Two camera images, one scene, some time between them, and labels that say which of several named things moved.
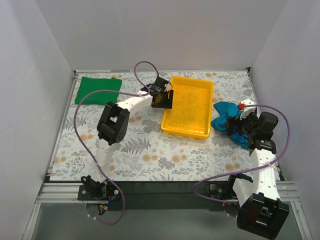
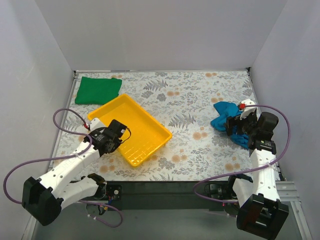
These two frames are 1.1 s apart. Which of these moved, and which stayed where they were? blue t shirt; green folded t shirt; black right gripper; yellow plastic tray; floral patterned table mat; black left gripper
Moved: yellow plastic tray; black left gripper
Stayed: green folded t shirt; blue t shirt; floral patterned table mat; black right gripper
